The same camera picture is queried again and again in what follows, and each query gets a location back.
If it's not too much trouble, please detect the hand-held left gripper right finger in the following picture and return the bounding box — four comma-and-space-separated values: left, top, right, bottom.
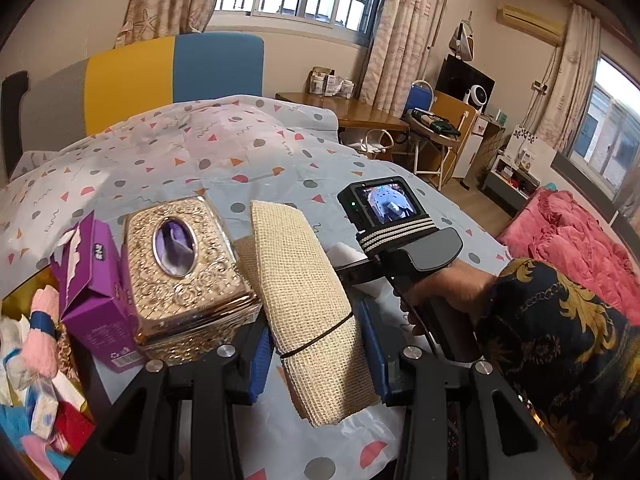
357, 302, 576, 480

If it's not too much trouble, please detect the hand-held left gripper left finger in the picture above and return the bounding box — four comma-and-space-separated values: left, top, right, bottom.
65, 315, 275, 480

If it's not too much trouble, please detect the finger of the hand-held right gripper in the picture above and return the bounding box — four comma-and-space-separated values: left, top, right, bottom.
334, 254, 398, 288

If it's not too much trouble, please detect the white cloth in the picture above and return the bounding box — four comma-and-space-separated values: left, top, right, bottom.
327, 241, 390, 305

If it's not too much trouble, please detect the beige woven cloth roll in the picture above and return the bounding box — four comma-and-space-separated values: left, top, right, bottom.
249, 200, 382, 428

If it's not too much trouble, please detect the pink satin scrunchie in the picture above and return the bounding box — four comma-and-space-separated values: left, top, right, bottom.
54, 322, 83, 386

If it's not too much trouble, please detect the red cloth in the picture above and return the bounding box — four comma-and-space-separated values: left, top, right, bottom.
52, 400, 97, 455

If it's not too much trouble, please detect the pink towel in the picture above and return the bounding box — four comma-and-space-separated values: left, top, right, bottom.
21, 285, 62, 378

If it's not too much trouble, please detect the blue white tissue packet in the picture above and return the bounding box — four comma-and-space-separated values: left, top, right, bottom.
29, 389, 60, 438

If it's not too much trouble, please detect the pile of towels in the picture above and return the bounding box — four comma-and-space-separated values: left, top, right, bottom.
0, 404, 76, 478

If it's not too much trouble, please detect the gold metal tin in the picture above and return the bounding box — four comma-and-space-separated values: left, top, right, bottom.
0, 265, 116, 480

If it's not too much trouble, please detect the person's right forearm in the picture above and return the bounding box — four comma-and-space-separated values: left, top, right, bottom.
472, 257, 640, 480

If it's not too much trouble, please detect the person's right hand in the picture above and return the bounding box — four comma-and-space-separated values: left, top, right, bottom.
397, 266, 498, 341

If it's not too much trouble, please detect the white bag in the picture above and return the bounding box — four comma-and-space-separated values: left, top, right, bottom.
345, 127, 396, 161

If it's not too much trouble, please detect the gold ornate tissue box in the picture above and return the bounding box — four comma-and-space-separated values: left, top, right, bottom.
121, 196, 263, 367

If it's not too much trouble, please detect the round side table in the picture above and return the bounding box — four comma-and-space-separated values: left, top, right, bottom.
404, 110, 463, 193

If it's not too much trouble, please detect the white low cabinet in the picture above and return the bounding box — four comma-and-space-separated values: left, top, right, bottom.
480, 152, 543, 206

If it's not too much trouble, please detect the white tall cabinet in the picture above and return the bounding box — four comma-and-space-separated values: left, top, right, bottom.
462, 114, 490, 182

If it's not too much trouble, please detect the black device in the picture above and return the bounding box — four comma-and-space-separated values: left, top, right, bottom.
410, 109, 461, 137

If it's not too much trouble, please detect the wooden desk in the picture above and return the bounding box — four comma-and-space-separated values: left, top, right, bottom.
275, 91, 411, 133

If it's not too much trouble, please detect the yellow wooden board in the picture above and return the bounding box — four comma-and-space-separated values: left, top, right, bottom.
432, 90, 477, 183

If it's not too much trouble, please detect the patterned plastic tablecloth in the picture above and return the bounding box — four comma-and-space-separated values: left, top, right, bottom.
0, 94, 506, 480

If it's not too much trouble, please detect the blue folding chair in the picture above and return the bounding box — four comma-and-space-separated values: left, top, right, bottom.
404, 80, 435, 116

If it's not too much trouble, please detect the white leaf print box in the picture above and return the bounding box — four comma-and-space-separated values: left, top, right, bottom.
502, 127, 556, 173

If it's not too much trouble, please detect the pink blanket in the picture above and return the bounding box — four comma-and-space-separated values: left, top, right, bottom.
497, 187, 640, 328

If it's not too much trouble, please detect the white round fan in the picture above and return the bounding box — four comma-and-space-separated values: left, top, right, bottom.
462, 85, 493, 117

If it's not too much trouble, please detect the purple tissue box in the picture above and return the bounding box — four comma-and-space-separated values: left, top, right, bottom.
49, 210, 147, 373

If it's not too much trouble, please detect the black television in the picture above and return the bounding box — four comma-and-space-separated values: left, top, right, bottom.
436, 54, 497, 111

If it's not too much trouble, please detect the row of small boxes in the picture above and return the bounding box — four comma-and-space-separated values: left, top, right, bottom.
307, 66, 357, 98

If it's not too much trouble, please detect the beige patterned curtain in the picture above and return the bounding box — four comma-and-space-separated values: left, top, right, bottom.
359, 0, 448, 118

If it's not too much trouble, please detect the white garment steamer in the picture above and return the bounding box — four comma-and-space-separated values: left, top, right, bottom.
448, 12, 476, 61

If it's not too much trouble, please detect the metal pole stand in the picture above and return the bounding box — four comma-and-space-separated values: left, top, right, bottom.
426, 0, 481, 91

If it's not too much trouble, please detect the side window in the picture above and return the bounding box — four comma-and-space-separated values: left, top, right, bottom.
562, 50, 640, 201

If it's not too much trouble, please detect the beige side curtain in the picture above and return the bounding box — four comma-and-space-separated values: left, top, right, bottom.
517, 2, 603, 153

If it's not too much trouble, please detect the grey yellow blue sofa backrest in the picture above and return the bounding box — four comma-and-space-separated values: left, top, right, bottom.
17, 31, 266, 153

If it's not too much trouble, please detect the black chair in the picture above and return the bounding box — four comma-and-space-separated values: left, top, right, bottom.
0, 71, 30, 181

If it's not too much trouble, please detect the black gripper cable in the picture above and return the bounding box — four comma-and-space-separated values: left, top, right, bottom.
392, 282, 443, 358

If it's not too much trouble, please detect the wall air conditioner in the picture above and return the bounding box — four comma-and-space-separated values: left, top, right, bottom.
496, 4, 568, 47

